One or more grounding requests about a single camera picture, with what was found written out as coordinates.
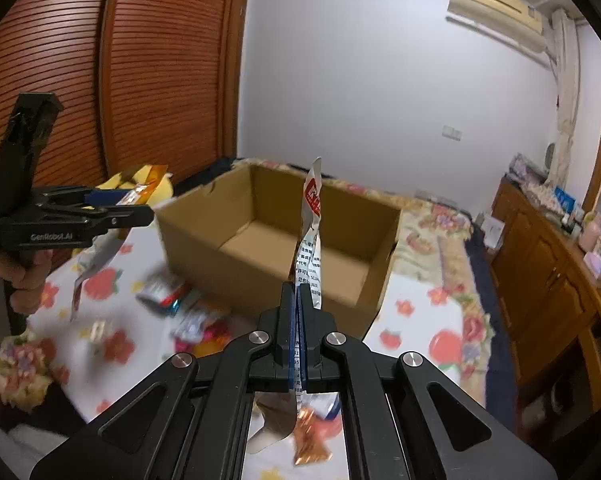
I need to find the blue box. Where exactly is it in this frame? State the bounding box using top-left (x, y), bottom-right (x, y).
top-left (553, 187), bottom-right (577, 212)

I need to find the yellow plush toy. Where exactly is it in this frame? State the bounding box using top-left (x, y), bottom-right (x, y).
top-left (102, 164), bottom-right (175, 205)

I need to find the white strawberry flower blanket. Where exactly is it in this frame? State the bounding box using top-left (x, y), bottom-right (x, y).
top-left (0, 225), bottom-right (499, 480)

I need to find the pile of folded cloths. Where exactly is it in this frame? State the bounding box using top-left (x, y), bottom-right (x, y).
top-left (509, 154), bottom-right (548, 187)

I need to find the brown cardboard box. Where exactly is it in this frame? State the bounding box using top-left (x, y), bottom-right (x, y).
top-left (153, 160), bottom-right (402, 342)

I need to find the orange silver snack packet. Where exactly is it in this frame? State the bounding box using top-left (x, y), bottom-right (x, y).
top-left (70, 164), bottom-right (169, 322)

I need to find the brown wooden desk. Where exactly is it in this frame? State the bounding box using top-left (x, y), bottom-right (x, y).
top-left (487, 174), bottom-right (601, 443)

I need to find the orange foil snack packet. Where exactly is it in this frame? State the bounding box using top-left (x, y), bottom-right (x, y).
top-left (293, 406), bottom-right (345, 467)

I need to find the small beige snack packet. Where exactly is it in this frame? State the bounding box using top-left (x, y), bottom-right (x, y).
top-left (88, 321), bottom-right (112, 347)

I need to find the pink white snack packet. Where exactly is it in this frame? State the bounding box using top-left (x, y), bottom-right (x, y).
top-left (170, 305), bottom-right (231, 356)

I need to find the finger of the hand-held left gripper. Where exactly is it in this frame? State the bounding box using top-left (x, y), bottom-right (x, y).
top-left (91, 205), bottom-right (155, 237)
top-left (34, 185), bottom-right (147, 209)

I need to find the cream wall air conditioner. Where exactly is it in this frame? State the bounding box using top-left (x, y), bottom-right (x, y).
top-left (447, 0), bottom-right (550, 54)

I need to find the pink bottle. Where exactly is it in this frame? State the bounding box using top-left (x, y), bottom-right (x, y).
top-left (579, 211), bottom-right (601, 254)

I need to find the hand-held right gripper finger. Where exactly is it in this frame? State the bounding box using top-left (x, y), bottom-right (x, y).
top-left (28, 282), bottom-right (298, 480)
top-left (300, 284), bottom-right (556, 480)

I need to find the cream patterned curtain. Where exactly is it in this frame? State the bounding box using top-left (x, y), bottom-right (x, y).
top-left (549, 7), bottom-right (582, 188)

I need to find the brown slatted wooden wardrobe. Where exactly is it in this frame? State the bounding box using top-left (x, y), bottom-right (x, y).
top-left (0, 0), bottom-right (250, 196)

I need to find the white red snack packet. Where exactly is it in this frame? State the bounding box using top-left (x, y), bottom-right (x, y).
top-left (288, 156), bottom-right (327, 393)

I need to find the beige floral quilt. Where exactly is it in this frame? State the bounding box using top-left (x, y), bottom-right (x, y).
top-left (0, 160), bottom-right (491, 413)

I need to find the red blue snack packet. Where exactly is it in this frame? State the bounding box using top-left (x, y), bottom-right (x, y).
top-left (136, 272), bottom-right (201, 317)

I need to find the person's left hand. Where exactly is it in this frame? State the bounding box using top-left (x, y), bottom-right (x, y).
top-left (0, 249), bottom-right (54, 317)

